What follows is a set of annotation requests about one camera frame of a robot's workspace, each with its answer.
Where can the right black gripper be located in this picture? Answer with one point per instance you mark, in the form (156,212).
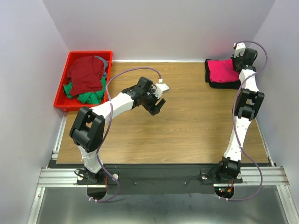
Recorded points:
(233,59)

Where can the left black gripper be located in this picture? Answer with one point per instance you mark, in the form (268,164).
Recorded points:
(153,109)

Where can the pink t shirt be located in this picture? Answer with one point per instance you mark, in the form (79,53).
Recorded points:
(222,71)

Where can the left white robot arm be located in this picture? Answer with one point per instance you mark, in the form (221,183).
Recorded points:
(91,124)

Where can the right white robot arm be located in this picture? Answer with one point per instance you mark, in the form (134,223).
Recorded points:
(245,109)

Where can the folded black t shirt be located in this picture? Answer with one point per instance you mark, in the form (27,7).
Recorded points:
(231,85)

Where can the green t shirt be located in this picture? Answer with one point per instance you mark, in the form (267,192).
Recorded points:
(93,98)

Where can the grey t shirt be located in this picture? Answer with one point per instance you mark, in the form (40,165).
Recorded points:
(105,65)

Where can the red plastic bin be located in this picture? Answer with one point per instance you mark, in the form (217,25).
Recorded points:
(66,104)

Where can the dark red t shirt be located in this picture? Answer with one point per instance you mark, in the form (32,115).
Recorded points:
(85,75)

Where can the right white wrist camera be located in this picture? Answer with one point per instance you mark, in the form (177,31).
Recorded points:
(238,47)

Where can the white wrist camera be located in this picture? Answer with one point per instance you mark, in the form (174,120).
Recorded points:
(160,88)
(238,47)

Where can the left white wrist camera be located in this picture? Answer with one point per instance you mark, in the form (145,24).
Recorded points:
(160,88)

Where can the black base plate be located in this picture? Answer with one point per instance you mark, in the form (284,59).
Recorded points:
(156,179)

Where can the aluminium frame rail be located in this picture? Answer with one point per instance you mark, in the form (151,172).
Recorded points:
(272,176)

